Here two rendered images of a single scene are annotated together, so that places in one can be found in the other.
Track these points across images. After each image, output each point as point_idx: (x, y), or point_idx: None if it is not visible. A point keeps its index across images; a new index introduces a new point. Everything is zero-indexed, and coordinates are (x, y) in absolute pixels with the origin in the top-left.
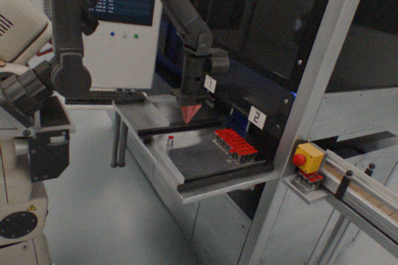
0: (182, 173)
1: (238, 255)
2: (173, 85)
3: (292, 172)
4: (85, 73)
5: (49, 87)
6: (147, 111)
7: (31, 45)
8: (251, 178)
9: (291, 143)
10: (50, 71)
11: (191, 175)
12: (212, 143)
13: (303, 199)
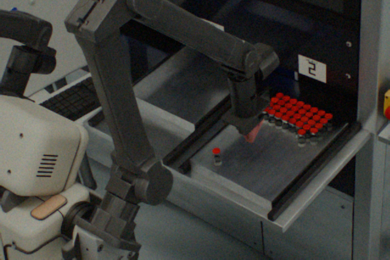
0: (259, 192)
1: (349, 244)
2: (135, 36)
3: (386, 120)
4: (166, 172)
5: (135, 202)
6: (145, 115)
7: (75, 161)
8: (342, 158)
9: (375, 93)
10: (133, 188)
11: (270, 190)
12: (264, 126)
13: None
